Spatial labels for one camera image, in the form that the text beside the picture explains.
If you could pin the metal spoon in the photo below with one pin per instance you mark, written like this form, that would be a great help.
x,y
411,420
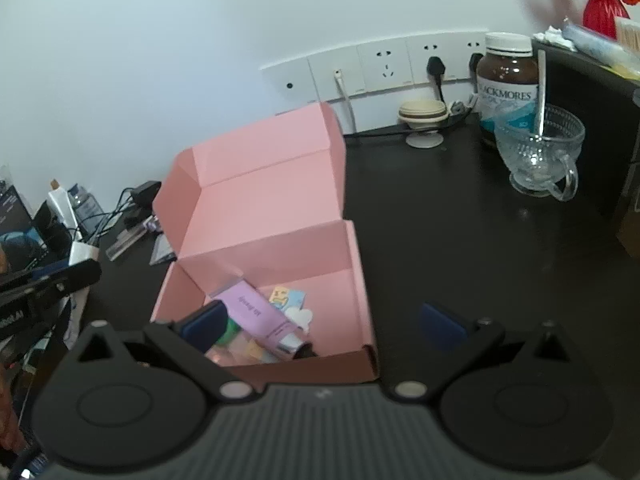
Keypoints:
x,y
541,90

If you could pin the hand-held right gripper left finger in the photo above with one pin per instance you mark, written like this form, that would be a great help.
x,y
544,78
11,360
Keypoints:
x,y
205,327

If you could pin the person's left hand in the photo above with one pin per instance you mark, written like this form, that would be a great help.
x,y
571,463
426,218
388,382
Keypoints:
x,y
10,410

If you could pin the white tube brown cap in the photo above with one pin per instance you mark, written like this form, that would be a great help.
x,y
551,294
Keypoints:
x,y
62,207

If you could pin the brown supplement bottle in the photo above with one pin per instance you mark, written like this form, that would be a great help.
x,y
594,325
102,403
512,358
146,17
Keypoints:
x,y
505,90

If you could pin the black wall plug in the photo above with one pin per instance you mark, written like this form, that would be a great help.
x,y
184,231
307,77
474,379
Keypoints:
x,y
436,72
475,67

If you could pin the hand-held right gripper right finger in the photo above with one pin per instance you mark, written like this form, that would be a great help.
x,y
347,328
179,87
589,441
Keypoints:
x,y
442,327

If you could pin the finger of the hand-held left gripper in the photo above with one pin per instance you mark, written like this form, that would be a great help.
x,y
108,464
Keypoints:
x,y
50,270
75,277

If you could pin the red vase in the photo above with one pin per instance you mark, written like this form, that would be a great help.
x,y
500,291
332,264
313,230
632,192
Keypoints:
x,y
605,10

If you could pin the small black speaker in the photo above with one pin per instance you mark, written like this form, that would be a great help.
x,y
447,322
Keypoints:
x,y
52,232

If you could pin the beige round suction holder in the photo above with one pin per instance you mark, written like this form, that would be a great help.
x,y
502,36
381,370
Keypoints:
x,y
422,115

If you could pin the white wall socket panel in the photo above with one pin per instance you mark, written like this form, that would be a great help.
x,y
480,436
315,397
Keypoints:
x,y
380,67

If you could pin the black side cabinet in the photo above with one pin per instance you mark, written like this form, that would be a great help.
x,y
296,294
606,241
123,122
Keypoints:
x,y
590,125

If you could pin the black power adapter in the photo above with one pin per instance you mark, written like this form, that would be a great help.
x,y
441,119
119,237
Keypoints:
x,y
146,194

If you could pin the black monitor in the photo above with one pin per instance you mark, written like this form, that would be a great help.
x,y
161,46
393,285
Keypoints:
x,y
17,240

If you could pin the bagged colourful sticker card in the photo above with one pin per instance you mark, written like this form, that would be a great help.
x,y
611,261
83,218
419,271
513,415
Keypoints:
x,y
290,302

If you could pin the white crumpled tissue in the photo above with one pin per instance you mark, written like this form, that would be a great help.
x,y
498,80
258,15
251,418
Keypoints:
x,y
552,37

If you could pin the black wooden desktop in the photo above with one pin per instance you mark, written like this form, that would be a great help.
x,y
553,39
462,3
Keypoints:
x,y
450,240

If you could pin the pale blue plastic packet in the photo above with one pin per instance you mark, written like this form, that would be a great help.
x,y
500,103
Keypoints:
x,y
600,45

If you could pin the purple cosmetic tube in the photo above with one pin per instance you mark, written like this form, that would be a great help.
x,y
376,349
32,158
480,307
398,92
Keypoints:
x,y
260,317

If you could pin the clear bottle blue label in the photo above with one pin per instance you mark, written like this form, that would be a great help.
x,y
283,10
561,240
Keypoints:
x,y
87,210

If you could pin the clear glass cup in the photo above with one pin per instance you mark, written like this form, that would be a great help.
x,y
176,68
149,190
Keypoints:
x,y
540,160

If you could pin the pink cardboard box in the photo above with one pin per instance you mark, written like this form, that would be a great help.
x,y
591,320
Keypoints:
x,y
265,210

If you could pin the green toy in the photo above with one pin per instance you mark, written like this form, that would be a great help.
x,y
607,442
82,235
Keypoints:
x,y
231,331

